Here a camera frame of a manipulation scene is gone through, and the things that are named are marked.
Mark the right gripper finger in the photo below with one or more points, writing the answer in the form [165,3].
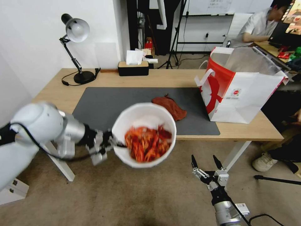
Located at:
[218,163]
[198,170]

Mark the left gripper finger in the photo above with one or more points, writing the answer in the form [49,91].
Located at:
[107,135]
[110,147]

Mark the white round takeout container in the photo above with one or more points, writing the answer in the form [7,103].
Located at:
[145,115]

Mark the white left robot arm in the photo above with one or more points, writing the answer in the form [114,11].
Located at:
[37,122]

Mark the red cooked shrimp pile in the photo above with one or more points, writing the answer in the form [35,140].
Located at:
[148,143]

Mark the rust red towel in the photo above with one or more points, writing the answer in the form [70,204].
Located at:
[171,106]

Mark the red white takeout bag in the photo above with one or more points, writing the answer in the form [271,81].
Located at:
[239,94]

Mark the white table leg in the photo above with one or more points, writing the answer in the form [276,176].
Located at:
[236,154]
[60,162]

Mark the grey desk mat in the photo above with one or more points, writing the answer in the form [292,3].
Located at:
[103,103]

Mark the person's white shoe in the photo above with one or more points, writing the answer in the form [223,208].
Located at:
[263,162]

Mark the black tripod leg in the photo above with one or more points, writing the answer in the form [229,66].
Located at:
[277,179]

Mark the person's dark trouser leg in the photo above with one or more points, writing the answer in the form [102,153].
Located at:
[285,150]

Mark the black tissue box wooden lid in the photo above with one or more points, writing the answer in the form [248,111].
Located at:
[133,69]

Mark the white tissue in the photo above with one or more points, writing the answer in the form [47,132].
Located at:
[134,57]

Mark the white drawer cabinet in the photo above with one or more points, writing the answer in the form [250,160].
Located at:
[14,190]

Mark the black desk lamp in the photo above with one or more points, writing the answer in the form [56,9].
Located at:
[76,30]

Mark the black tripod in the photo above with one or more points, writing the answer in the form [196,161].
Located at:
[175,37]

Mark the person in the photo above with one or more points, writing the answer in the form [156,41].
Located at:
[256,26]

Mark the black laptop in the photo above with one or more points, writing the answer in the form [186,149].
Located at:
[282,35]

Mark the whiteboard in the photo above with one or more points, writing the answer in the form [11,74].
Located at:
[211,7]

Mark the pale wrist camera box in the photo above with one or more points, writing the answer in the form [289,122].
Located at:
[221,179]
[99,159]

